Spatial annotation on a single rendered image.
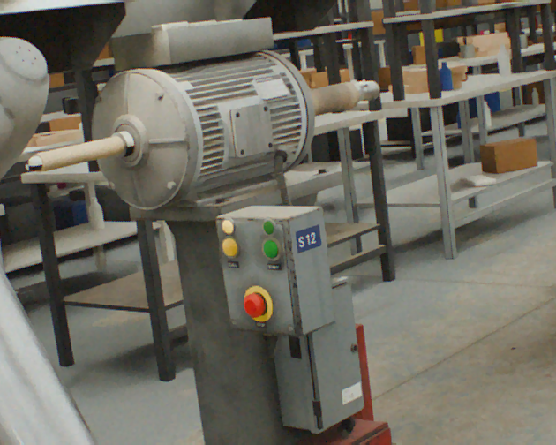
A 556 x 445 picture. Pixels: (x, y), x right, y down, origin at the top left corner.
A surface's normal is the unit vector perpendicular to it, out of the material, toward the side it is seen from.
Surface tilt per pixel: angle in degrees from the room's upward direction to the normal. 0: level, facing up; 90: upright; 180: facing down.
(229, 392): 90
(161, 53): 90
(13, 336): 57
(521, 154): 90
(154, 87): 68
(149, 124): 86
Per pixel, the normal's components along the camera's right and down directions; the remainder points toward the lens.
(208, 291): -0.64, 0.21
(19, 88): 0.54, 0.32
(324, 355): 0.76, 0.01
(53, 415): 0.51, -0.49
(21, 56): 0.63, -0.61
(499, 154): 0.37, 0.11
